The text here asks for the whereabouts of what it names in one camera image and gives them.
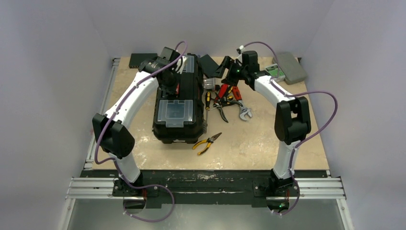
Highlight red handled pliers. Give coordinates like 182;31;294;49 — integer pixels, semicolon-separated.
214;84;233;104

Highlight red handled adjustable wrench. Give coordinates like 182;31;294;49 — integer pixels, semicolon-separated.
232;86;252;121

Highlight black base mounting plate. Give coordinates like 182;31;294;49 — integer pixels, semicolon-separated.
79;170;328;209

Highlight black plastic toolbox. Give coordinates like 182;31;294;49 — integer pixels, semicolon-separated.
152;53;206;144

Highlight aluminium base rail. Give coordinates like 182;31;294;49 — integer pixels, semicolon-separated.
65;177;346;199

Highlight white green small box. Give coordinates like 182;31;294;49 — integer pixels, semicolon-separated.
265;63;285;82

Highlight black flat case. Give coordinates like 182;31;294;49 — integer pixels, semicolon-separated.
199;54;221;79

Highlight black network switch box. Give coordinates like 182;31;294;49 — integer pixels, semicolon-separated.
128;53;158;69

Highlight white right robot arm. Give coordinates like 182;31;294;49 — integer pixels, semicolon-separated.
218;56;311;195

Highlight yellow black screwdriver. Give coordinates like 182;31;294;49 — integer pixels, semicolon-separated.
204;91;211;127

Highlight grey sharpening stone block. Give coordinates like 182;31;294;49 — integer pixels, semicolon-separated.
274;52;308;85

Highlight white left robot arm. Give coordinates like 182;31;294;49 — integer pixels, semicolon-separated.
92;54;188;196

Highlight yellow handled needle-nose pliers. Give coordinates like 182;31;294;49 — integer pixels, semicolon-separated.
192;132;222;155

